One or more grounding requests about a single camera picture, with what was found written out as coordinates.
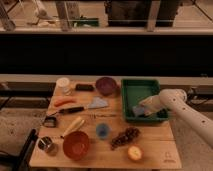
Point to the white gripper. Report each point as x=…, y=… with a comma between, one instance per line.
x=151, y=105

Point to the blue sponge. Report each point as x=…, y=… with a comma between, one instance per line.
x=138, y=111

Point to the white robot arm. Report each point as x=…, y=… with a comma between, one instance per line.
x=175, y=100

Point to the green plastic tray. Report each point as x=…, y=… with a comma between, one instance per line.
x=135, y=90

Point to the purple grape bunch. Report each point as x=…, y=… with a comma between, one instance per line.
x=125, y=137

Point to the purple bowl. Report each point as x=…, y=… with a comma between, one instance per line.
x=106, y=86

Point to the orange apple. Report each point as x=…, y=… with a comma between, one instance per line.
x=135, y=153

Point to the blue cup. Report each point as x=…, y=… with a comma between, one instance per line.
x=102, y=130

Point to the wooden board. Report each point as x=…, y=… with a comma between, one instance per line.
x=156, y=141

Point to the black rectangular block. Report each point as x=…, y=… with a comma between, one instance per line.
x=84, y=87

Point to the orange bowl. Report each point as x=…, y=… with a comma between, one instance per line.
x=76, y=145

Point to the orange carrot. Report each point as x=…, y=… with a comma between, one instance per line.
x=62, y=102

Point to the clear jar white lid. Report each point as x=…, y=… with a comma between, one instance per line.
x=63, y=84

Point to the metal cup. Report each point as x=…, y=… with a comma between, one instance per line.
x=46, y=144

